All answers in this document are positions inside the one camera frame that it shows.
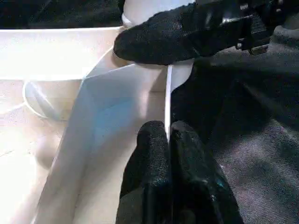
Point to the white plastic table top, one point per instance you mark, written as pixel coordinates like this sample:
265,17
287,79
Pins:
46,58

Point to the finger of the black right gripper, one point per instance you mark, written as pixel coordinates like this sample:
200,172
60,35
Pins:
158,42

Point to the black glossy mat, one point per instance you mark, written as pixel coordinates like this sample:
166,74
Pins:
245,128

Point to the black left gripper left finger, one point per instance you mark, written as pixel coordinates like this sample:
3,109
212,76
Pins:
149,175

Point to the white plastic table leg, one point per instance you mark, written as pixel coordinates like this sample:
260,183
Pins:
144,9

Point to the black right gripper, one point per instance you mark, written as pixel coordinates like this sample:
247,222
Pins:
238,23

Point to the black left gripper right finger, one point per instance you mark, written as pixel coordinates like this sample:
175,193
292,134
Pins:
196,184

